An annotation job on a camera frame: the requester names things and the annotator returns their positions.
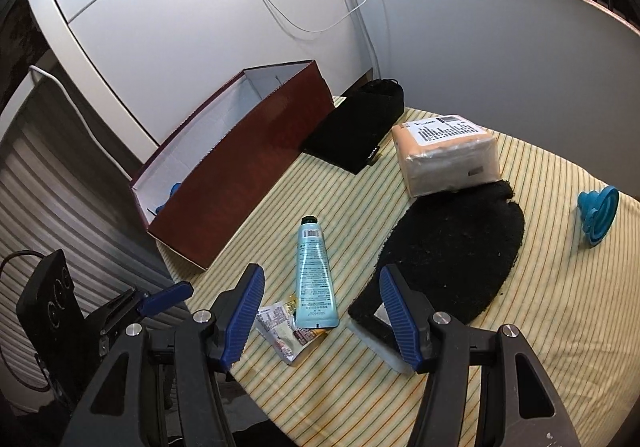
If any blue silicone funnel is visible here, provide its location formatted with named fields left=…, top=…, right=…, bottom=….
left=577, top=186, right=620, bottom=247

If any blue cloth in box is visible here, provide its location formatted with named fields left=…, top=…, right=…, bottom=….
left=154, top=182, right=181, bottom=215

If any small snack packet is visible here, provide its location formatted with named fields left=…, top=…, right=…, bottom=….
left=255, top=294, right=328, bottom=366

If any white ribbed radiator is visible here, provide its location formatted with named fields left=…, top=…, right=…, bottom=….
left=1, top=64, right=172, bottom=411

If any dark red cardboard box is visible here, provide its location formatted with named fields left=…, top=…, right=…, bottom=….
left=130, top=60, right=334, bottom=268

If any yellow striped tablecloth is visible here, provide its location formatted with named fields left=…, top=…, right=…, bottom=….
left=160, top=134, right=639, bottom=446

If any light blue cream tube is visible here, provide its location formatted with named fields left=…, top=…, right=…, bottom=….
left=295, top=215, right=340, bottom=329

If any black fuzzy glove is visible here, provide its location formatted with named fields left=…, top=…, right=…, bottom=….
left=348, top=181, right=525, bottom=325

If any beige parcel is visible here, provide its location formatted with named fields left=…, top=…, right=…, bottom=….
left=392, top=115, right=501, bottom=198

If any black fabric pouch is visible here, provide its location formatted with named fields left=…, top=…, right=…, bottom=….
left=300, top=79, right=405, bottom=174

